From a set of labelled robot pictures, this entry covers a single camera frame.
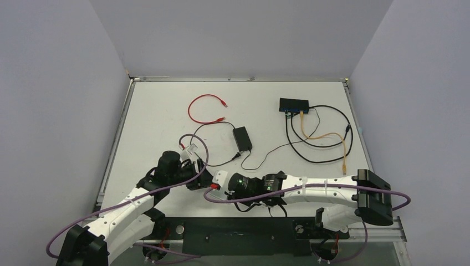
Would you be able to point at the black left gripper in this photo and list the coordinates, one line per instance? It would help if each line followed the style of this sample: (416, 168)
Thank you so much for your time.
(204, 181)

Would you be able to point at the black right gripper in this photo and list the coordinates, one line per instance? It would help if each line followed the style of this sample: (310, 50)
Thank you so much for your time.
(226, 187)

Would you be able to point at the black ribbed network switch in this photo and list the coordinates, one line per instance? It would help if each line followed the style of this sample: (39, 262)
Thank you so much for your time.
(293, 105)

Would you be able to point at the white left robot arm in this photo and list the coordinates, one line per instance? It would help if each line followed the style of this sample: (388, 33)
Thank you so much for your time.
(135, 217)

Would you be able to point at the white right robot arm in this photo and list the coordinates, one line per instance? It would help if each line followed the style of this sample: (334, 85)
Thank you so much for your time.
(361, 197)

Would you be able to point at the black power brick adapter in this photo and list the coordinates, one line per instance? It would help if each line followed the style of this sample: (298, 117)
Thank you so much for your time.
(242, 139)

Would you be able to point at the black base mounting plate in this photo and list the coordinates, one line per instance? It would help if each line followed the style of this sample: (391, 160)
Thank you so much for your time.
(299, 236)

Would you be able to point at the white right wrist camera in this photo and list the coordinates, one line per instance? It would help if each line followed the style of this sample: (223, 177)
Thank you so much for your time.
(221, 179)

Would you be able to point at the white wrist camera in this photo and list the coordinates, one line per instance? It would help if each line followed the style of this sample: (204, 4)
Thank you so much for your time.
(221, 179)
(190, 149)

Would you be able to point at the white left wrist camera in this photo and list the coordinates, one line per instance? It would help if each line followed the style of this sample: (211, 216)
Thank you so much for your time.
(190, 149)

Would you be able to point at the aluminium frame rail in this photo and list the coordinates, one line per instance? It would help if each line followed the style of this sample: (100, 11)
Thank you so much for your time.
(101, 193)

